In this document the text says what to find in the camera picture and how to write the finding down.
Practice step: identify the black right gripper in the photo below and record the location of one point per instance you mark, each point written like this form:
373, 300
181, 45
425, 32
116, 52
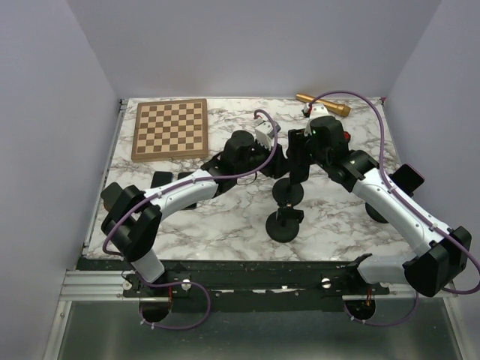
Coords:
298, 139

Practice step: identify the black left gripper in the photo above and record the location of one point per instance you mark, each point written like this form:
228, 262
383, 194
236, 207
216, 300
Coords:
277, 166

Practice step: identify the black phone stand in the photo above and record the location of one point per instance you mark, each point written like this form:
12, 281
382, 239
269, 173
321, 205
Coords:
285, 193
374, 214
283, 225

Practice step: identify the black phone red case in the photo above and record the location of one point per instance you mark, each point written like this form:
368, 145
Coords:
407, 179

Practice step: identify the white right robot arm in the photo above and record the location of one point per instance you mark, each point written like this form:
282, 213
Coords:
439, 253

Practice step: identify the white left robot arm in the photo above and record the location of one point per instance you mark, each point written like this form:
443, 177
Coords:
134, 216

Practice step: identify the black phone blue edge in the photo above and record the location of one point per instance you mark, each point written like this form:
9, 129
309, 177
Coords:
161, 178

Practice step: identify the black red knob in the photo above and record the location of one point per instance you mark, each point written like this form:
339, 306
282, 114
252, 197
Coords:
347, 136

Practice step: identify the gold cylinder tube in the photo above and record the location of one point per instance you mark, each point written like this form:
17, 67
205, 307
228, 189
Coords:
337, 108

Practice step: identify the wooden chessboard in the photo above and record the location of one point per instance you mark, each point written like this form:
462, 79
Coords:
171, 129

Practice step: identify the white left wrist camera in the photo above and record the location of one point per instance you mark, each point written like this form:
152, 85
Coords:
264, 132

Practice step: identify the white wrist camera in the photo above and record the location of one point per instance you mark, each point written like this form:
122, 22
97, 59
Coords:
312, 112
264, 132

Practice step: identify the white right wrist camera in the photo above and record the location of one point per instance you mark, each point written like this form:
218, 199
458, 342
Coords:
312, 112

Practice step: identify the black mounting rail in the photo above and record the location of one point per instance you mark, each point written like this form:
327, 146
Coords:
254, 286

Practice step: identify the small black dark mount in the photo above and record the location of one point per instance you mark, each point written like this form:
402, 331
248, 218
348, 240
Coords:
113, 197

